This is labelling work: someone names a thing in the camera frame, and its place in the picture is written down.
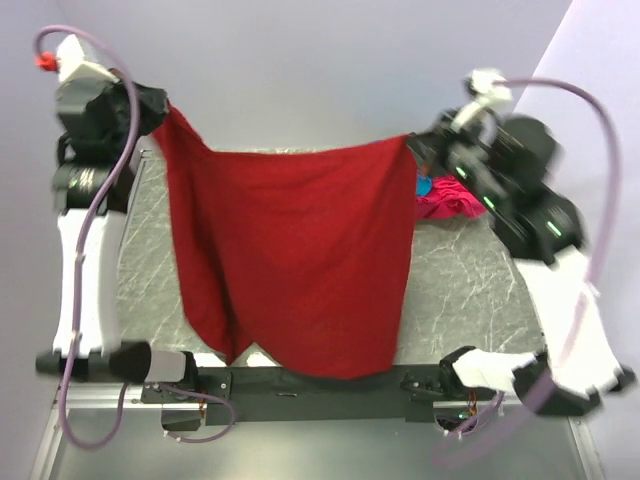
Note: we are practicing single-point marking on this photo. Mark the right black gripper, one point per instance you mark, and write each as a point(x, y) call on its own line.
point(439, 133)

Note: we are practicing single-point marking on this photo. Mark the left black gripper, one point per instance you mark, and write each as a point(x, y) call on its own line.
point(153, 102)

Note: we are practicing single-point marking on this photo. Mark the red t-shirt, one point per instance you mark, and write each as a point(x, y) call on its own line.
point(306, 255)

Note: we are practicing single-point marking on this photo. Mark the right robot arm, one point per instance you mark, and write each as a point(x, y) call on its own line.
point(542, 232)

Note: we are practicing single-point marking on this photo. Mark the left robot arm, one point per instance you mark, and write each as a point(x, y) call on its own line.
point(93, 186)

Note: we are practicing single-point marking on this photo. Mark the pink t-shirt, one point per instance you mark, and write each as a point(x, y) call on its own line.
point(447, 199)

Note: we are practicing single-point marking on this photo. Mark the blue t-shirt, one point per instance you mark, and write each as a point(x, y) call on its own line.
point(423, 185)

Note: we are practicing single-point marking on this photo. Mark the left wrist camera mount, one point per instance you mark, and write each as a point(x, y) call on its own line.
point(74, 59)

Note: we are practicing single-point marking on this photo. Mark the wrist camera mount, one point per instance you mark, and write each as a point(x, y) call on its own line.
point(74, 59)
point(488, 90)

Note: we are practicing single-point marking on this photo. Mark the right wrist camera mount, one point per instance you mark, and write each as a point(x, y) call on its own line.
point(488, 90)

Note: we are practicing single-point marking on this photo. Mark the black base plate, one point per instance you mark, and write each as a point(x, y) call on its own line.
point(261, 394)

